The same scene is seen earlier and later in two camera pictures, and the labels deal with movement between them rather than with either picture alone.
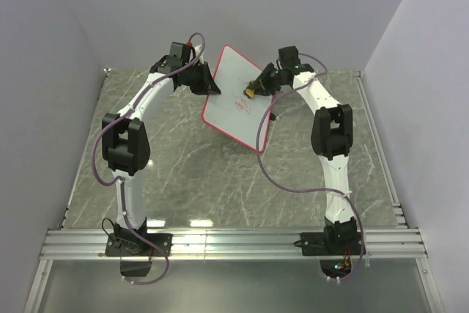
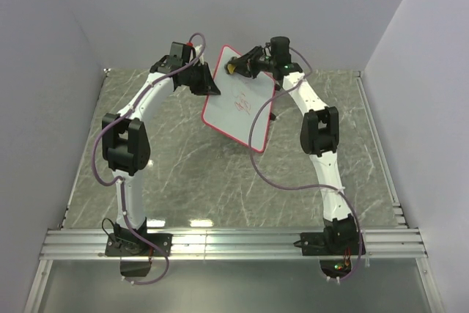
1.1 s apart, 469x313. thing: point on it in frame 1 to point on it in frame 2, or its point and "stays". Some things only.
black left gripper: (209, 86) stays
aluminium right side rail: (431, 292) stays
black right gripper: (262, 78) to (245, 70)
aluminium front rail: (233, 244) stays
